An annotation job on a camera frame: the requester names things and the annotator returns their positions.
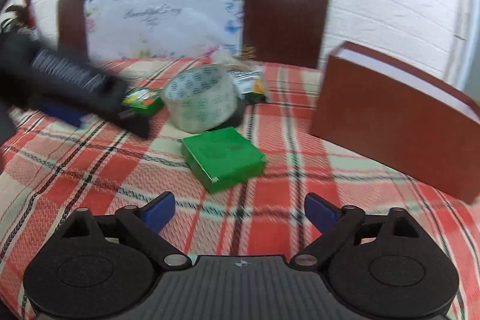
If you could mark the green flat box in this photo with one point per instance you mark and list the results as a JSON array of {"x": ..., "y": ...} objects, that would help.
[{"x": 222, "y": 158}]

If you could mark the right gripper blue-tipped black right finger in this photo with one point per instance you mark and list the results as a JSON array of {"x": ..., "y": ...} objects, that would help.
[{"x": 378, "y": 266}]

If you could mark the red feather plant decoration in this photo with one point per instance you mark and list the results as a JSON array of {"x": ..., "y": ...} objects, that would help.
[{"x": 23, "y": 21}]

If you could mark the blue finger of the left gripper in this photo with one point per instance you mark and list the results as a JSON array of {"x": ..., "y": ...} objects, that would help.
[{"x": 66, "y": 114}]

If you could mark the clear packing tape roll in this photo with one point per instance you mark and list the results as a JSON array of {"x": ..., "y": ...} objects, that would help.
[{"x": 200, "y": 98}]

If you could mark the brown cardboard storage box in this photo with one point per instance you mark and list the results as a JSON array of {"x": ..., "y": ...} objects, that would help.
[{"x": 398, "y": 115}]

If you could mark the plaid red bedspread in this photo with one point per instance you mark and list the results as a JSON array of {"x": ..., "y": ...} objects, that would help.
[{"x": 244, "y": 196}]

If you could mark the small green snack pack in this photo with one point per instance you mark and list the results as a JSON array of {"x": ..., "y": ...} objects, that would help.
[{"x": 143, "y": 100}]

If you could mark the dark foil snack packet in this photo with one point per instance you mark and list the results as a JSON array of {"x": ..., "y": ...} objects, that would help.
[{"x": 251, "y": 85}]

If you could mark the floral pillow in plastic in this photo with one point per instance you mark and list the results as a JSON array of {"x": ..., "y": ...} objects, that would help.
[{"x": 162, "y": 28}]

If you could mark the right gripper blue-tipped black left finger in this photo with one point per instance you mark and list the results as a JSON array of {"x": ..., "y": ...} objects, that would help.
[{"x": 98, "y": 266}]

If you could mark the cotton swabs plastic bag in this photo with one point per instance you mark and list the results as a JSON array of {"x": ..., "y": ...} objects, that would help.
[{"x": 223, "y": 57}]

